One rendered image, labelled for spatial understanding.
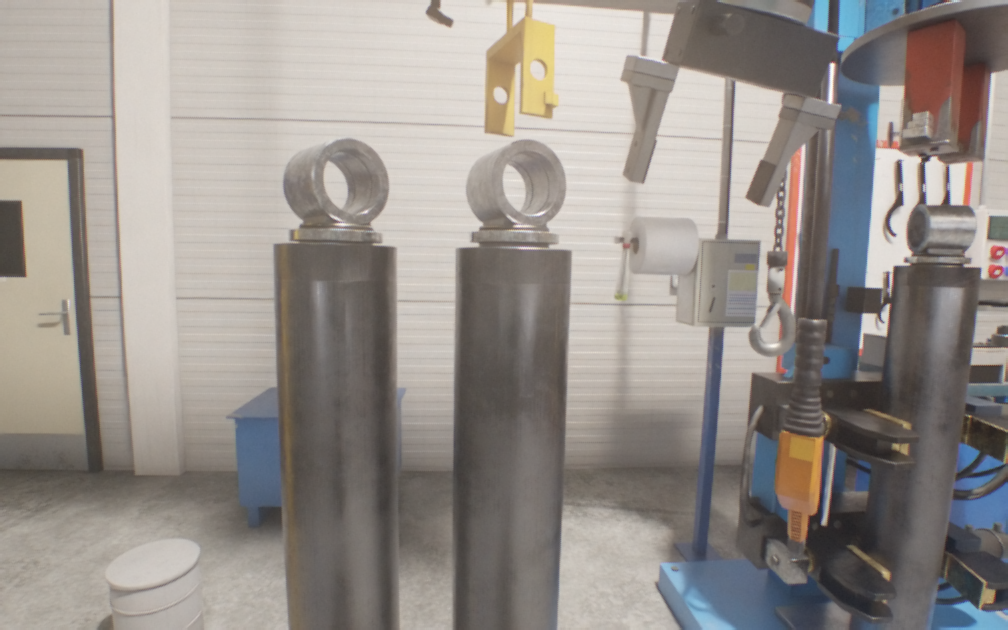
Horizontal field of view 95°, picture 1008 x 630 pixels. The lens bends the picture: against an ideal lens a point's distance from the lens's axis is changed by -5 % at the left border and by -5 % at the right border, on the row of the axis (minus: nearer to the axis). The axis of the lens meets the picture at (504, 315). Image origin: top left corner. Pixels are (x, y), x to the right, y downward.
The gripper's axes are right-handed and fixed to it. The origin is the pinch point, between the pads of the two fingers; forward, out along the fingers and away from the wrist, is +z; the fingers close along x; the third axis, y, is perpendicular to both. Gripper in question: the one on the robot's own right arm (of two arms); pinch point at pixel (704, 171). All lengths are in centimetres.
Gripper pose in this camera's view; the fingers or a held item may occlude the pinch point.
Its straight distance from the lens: 51.7
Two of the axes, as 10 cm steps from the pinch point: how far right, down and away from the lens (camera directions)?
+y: 0.8, 4.9, -8.7
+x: 9.8, 1.2, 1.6
